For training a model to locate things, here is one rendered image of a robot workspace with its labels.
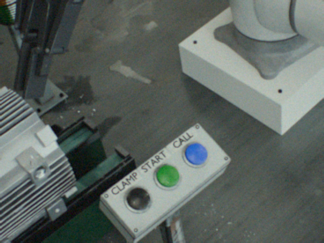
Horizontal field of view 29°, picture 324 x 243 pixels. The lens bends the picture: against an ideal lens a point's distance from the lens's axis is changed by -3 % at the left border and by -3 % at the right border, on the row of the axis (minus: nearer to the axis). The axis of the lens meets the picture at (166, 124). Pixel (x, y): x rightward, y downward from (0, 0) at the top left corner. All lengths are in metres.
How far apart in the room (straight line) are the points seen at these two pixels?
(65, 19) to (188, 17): 0.77
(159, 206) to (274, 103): 0.42
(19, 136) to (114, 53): 0.57
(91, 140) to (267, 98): 0.33
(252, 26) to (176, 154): 0.41
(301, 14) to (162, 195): 0.42
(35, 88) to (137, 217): 0.21
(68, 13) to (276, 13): 0.47
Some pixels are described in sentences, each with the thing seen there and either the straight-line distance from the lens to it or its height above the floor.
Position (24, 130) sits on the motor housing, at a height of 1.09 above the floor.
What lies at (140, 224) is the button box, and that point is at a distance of 0.81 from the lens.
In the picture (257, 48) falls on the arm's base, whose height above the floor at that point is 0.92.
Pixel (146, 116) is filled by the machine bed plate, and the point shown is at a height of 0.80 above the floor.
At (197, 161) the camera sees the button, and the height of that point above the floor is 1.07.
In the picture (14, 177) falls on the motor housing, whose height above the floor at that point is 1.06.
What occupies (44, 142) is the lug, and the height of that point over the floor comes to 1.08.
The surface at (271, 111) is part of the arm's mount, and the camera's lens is 1.19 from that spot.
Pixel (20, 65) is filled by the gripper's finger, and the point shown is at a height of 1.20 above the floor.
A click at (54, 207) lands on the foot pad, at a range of 0.95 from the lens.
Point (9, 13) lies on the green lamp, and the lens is 1.20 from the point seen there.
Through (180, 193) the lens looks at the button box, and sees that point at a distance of 0.83.
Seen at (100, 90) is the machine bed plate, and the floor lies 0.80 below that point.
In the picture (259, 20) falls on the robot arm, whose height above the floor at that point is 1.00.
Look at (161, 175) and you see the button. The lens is 0.82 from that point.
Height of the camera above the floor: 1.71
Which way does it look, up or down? 47 degrees down
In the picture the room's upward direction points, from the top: 11 degrees counter-clockwise
